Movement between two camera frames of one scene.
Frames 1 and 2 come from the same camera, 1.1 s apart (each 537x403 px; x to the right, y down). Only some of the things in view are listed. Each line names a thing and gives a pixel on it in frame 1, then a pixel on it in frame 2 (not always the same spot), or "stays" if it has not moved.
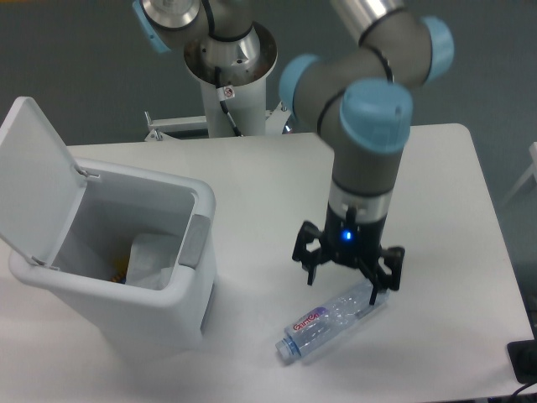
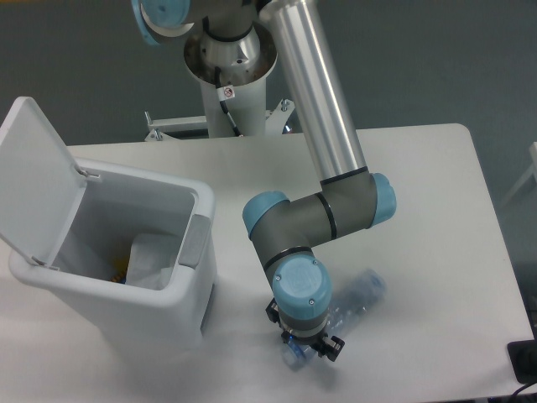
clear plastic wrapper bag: [152, 259] stays
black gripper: [358, 245] -> [332, 346]
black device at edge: [523, 358] stays
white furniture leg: [532, 171] stays
